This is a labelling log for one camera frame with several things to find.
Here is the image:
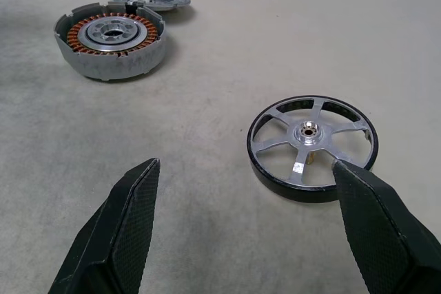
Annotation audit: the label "silver motor stator copper windings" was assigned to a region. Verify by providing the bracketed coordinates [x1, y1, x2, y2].
[53, 1, 169, 83]

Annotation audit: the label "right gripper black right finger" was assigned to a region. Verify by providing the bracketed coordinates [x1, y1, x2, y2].
[331, 158, 441, 294]

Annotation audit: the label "grey metal gear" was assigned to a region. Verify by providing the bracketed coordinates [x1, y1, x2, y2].
[105, 0, 192, 12]

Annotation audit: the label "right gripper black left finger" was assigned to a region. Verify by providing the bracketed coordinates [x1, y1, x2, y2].
[48, 157, 161, 294]

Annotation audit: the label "black-rimmed spoked silver rotor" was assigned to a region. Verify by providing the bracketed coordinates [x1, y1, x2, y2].
[246, 95, 379, 204]

